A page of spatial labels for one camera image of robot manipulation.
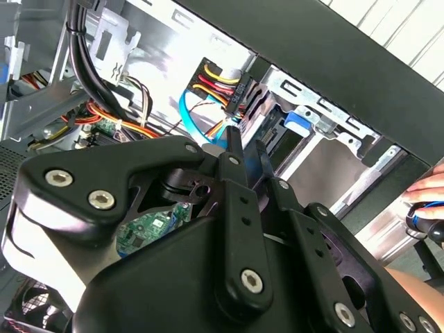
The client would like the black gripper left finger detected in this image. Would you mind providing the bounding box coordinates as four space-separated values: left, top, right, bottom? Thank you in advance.
0 125 275 325

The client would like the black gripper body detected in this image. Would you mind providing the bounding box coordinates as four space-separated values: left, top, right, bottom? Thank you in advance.
71 214 334 333

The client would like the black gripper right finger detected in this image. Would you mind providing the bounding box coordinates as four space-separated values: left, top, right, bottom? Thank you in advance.
253 137 441 333

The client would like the round black tool blue ring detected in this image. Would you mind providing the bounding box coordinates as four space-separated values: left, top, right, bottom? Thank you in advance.
405 200 444 244

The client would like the blue data wire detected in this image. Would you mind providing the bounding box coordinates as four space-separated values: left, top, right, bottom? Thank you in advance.
178 89 261 181

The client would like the hard disk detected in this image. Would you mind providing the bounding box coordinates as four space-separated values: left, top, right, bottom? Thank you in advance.
258 105 313 167

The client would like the power wire with black connector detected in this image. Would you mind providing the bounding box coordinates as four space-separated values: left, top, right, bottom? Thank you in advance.
185 57 259 122

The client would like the person hand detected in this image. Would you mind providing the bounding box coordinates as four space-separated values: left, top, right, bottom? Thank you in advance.
404 166 444 219

